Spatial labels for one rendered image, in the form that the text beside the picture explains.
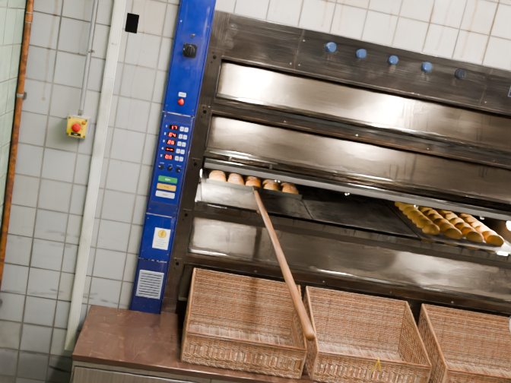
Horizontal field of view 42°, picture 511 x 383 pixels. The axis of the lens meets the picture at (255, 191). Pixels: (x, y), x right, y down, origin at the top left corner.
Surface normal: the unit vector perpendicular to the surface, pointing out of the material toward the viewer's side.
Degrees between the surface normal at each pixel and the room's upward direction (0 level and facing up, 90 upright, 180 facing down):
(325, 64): 90
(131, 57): 90
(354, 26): 90
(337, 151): 70
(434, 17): 90
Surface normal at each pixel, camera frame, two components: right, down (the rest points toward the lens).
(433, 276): 0.14, -0.06
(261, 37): 0.08, 0.25
